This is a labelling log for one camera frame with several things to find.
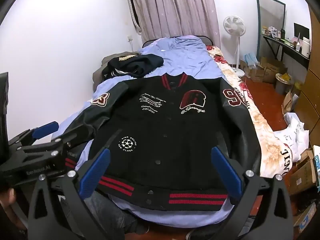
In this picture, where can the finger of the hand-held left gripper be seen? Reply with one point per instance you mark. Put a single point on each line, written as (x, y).
(71, 136)
(43, 130)

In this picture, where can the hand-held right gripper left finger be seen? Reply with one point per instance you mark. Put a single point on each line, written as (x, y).
(95, 171)

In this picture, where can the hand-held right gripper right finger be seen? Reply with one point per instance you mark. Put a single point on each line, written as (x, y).
(226, 171)

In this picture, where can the black varsity jacket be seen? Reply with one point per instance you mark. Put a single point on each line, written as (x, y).
(160, 130)

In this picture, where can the person's left hand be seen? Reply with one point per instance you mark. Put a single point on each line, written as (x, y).
(6, 196)

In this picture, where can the person's legs in jeans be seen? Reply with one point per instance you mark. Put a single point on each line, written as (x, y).
(105, 212)

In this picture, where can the floral printed blanket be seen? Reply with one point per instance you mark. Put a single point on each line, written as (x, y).
(260, 120)

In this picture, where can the grey brown garment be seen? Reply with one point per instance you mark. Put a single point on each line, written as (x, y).
(98, 73)

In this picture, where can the large cardboard box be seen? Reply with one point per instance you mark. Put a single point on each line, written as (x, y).
(302, 172)

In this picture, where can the white plastic bags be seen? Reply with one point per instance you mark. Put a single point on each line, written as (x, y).
(293, 135)

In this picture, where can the cardboard box with blue print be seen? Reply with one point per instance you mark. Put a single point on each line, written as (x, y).
(305, 217)

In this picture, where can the brown paper bag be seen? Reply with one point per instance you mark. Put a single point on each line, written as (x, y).
(290, 102)

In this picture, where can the navy garment with gold embroidery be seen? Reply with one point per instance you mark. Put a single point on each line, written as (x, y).
(135, 65)

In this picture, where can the open cardboard box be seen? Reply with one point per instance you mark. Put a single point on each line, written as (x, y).
(273, 68)
(253, 72)

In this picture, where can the grey trash bin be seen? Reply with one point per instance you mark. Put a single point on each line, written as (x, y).
(283, 83)

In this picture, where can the wooden wardrobe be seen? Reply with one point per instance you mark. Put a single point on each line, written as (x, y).
(311, 97)

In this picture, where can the pack of blue face masks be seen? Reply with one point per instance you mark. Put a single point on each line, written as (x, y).
(250, 58)

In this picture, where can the light blue bed sheet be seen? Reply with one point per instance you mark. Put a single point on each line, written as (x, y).
(185, 57)

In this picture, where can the black desk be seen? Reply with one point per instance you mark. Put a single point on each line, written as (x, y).
(287, 47)

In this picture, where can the white standing fan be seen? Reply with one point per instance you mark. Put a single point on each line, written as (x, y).
(234, 25)

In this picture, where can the white box on desk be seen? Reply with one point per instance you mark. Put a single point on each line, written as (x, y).
(306, 47)

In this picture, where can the green framed mirror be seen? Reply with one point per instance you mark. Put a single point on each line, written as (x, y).
(271, 22)

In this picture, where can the black monitor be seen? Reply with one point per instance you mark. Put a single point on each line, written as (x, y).
(301, 31)

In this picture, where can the pink grey curtain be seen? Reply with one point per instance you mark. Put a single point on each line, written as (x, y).
(175, 7)

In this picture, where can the black metal bed frame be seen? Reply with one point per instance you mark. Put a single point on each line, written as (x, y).
(200, 37)

